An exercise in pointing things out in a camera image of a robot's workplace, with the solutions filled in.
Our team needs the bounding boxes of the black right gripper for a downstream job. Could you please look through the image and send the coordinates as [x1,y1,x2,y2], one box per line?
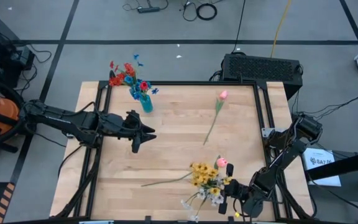
[218,163,254,215]

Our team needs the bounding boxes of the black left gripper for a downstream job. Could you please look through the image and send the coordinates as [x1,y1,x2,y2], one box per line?
[99,110,157,154]

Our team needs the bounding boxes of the pink artificial tulip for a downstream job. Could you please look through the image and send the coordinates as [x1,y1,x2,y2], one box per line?
[203,90,229,146]
[214,154,229,170]

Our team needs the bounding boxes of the yellow artificial flower bunch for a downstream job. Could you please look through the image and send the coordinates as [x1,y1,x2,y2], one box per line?
[188,161,233,197]

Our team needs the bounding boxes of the red poppy flower bunch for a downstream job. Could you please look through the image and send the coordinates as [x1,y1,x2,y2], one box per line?
[108,60,136,88]

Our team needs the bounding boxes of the teal glass vase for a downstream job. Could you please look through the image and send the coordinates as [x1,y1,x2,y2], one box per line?
[139,94,154,114]

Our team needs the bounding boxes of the white artificial flower bunch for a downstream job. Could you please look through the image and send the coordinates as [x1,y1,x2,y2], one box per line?
[180,183,226,223]

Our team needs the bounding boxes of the blue artificial flower bunch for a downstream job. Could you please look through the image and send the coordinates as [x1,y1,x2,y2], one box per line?
[124,54,160,102]

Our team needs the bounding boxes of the white booklet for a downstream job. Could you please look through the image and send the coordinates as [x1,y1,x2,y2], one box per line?
[301,147,342,187]

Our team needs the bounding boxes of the black stand beam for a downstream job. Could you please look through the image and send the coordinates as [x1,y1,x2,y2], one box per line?
[305,155,358,182]

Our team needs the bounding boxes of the black power strip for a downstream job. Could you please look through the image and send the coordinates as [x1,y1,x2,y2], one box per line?
[137,6,161,14]

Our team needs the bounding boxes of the black computer case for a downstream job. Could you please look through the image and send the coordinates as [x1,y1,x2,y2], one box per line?
[221,53,304,100]

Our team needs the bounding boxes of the black table frame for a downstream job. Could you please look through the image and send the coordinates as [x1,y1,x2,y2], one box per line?
[54,70,313,223]

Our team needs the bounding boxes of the black vacuum hose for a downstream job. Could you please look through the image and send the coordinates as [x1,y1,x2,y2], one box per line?
[0,77,26,147]

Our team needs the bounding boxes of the coiled black cable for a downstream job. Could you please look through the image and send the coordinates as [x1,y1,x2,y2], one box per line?
[196,2,218,21]

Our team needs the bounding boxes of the black hanging cable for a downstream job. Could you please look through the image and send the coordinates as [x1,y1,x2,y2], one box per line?
[231,0,247,54]

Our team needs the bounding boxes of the yellow cable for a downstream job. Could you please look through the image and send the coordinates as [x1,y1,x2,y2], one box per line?
[270,0,293,58]

